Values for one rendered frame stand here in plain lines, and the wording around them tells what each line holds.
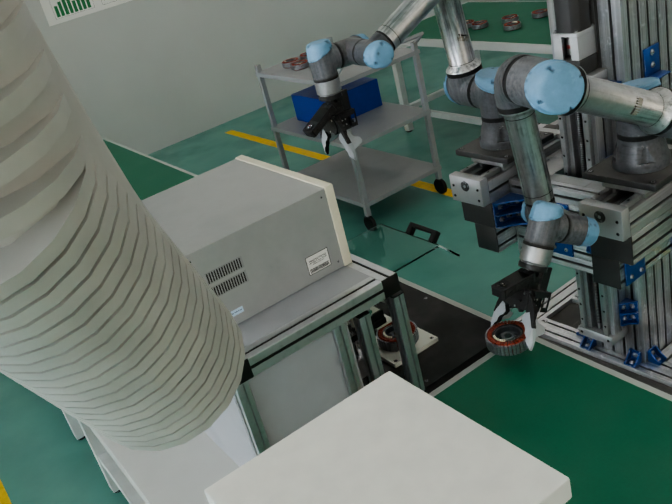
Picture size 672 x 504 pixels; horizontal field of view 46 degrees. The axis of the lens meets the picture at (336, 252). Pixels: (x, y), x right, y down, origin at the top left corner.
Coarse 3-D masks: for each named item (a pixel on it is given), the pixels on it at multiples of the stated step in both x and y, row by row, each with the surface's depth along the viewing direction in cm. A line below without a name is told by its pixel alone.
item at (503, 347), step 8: (512, 320) 197; (488, 328) 198; (496, 328) 197; (504, 328) 197; (512, 328) 196; (520, 328) 194; (488, 336) 194; (496, 336) 196; (504, 336) 195; (512, 336) 193; (520, 336) 191; (488, 344) 193; (496, 344) 191; (504, 344) 190; (512, 344) 189; (520, 344) 189; (496, 352) 192; (504, 352) 190; (512, 352) 191; (520, 352) 191
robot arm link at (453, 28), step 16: (448, 0) 238; (448, 16) 241; (464, 16) 244; (448, 32) 244; (464, 32) 244; (448, 48) 247; (464, 48) 246; (464, 64) 248; (480, 64) 250; (448, 80) 254; (464, 80) 249; (448, 96) 259; (464, 96) 251
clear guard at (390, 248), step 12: (372, 228) 210; (384, 228) 209; (360, 240) 206; (372, 240) 204; (384, 240) 202; (396, 240) 201; (408, 240) 199; (420, 240) 197; (360, 252) 199; (372, 252) 198; (384, 252) 196; (396, 252) 195; (408, 252) 193; (420, 252) 192; (384, 264) 191; (396, 264) 189; (408, 264) 189
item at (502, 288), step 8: (520, 272) 191; (528, 272) 191; (504, 280) 189; (512, 280) 189; (520, 280) 188; (528, 280) 189; (496, 288) 187; (504, 288) 186; (512, 288) 187; (520, 288) 188; (504, 296) 186
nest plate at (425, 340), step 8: (424, 336) 210; (432, 336) 209; (416, 344) 208; (424, 344) 207; (432, 344) 208; (384, 352) 208; (392, 352) 207; (384, 360) 206; (392, 360) 204; (400, 360) 203
